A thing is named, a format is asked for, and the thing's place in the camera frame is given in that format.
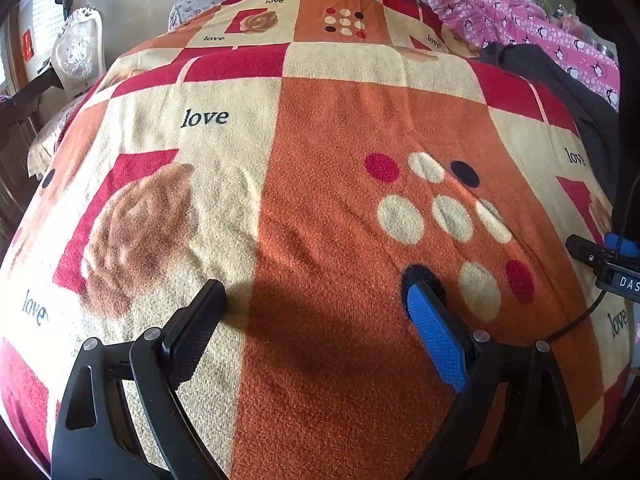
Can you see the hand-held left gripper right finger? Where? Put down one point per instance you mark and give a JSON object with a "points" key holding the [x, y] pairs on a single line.
{"points": [[434, 336]]}

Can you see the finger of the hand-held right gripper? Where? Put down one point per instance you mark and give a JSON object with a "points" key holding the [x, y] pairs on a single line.
{"points": [[585, 249], [620, 245]]}

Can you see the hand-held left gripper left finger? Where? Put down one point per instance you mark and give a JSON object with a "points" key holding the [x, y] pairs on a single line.
{"points": [[195, 331]]}

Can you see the dark grey garment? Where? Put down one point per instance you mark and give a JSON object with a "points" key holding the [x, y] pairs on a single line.
{"points": [[555, 80]]}

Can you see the metal bowl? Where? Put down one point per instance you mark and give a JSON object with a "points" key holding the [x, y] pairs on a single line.
{"points": [[606, 50]]}

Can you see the orange red checked printed blanket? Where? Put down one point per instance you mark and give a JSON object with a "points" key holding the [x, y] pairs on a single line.
{"points": [[320, 170]]}

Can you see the pink penguin print blanket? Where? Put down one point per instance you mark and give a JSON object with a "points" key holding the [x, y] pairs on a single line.
{"points": [[520, 25]]}

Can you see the beige lace cover cloth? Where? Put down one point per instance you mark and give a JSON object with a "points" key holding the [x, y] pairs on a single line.
{"points": [[52, 132]]}

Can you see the dark wooden furniture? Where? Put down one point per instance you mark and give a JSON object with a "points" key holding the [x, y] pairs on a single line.
{"points": [[27, 100]]}

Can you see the white ornate chair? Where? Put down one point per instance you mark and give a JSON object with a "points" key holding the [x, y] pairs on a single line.
{"points": [[77, 52]]}

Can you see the red paper wall sticker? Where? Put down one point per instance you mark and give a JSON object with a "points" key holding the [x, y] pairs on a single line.
{"points": [[28, 43]]}

